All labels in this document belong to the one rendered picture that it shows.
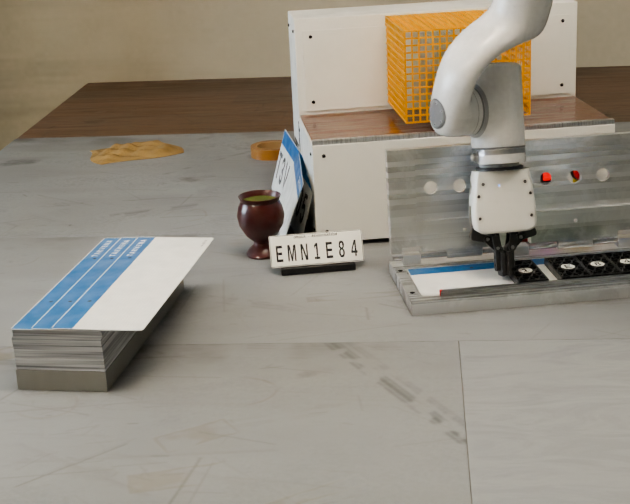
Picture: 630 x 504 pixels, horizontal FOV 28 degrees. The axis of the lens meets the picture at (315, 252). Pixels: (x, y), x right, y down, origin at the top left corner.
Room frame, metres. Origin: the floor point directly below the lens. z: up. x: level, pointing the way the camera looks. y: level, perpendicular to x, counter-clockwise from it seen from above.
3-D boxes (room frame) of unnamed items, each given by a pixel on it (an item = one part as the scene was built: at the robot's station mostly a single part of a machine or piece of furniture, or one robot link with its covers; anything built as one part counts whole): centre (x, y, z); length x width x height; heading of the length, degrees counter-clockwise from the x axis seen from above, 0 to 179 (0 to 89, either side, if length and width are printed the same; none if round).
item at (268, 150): (2.85, 0.09, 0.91); 0.10 x 0.10 x 0.02
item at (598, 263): (1.90, -0.45, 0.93); 0.10 x 0.05 x 0.01; 5
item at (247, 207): (2.13, 0.09, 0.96); 0.09 x 0.09 x 0.11
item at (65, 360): (1.78, 0.32, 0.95); 0.40 x 0.13 x 0.09; 170
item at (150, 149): (2.95, 0.42, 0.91); 0.22 x 0.18 x 0.02; 113
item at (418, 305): (1.92, -0.35, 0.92); 0.44 x 0.21 x 0.04; 96
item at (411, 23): (2.31, -0.28, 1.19); 0.23 x 0.20 x 0.17; 96
